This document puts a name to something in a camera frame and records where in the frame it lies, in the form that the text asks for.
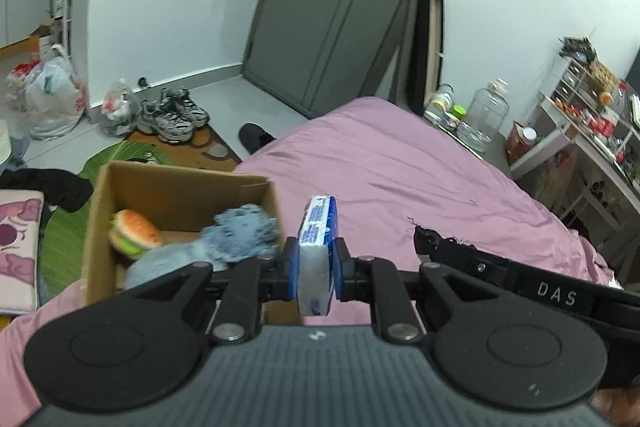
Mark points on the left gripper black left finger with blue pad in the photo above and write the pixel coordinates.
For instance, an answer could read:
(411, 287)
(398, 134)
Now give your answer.
(256, 291)

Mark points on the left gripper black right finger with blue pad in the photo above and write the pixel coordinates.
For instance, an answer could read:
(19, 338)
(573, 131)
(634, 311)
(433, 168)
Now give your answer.
(377, 283)

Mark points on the blue tissue pack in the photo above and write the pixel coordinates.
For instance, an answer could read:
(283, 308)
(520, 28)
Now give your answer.
(315, 242)

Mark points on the grey fluffy plush toy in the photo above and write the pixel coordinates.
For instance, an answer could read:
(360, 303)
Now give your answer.
(171, 257)

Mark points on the black hair scrunchie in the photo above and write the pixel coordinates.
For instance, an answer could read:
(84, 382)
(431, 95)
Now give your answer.
(429, 245)

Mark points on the grey felt fish toy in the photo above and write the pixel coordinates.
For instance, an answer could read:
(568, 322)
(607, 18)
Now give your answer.
(241, 233)

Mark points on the pink bed sheet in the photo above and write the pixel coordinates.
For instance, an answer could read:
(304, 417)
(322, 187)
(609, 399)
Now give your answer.
(384, 166)

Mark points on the brown cardboard box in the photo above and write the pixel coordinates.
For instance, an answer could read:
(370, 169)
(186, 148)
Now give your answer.
(179, 201)

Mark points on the orange burger plush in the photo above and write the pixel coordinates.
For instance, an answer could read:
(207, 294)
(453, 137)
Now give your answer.
(132, 235)

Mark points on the brown orange doormat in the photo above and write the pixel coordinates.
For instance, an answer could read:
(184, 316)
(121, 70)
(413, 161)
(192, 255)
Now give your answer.
(206, 150)

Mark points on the black slipper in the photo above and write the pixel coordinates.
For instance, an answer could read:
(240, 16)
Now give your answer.
(253, 137)

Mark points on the white shelf unit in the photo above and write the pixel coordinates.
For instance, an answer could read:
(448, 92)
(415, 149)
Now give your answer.
(573, 171)

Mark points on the left grey sneaker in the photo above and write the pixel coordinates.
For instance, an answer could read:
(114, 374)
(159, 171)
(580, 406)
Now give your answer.
(161, 118)

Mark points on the grey sneaker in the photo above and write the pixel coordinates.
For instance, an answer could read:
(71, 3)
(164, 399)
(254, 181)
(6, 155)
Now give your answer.
(161, 118)
(181, 102)

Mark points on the green leaf cartoon rug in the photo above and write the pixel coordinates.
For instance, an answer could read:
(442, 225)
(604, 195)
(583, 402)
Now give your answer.
(62, 240)

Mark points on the right grey sneaker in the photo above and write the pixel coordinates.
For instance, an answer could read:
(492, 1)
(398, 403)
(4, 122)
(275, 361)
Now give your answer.
(181, 102)

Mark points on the black clothing on floor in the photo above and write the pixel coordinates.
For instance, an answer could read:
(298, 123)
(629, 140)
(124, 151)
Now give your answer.
(59, 187)

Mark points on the clear plastic water jug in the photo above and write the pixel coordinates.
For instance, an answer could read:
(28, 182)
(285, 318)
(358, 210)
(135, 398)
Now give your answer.
(485, 116)

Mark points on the small clear plastic bag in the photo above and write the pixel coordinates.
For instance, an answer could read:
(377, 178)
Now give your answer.
(119, 110)

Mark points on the black framed board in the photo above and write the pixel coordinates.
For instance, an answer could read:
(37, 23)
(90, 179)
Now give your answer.
(427, 50)

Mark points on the pink bear cushion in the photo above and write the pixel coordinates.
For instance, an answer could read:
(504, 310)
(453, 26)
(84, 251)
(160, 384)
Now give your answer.
(20, 214)

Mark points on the grey door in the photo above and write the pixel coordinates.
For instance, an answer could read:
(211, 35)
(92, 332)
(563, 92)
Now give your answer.
(316, 55)

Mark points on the large white plastic bag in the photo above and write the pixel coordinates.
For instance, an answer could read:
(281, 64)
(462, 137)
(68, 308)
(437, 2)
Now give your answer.
(55, 96)

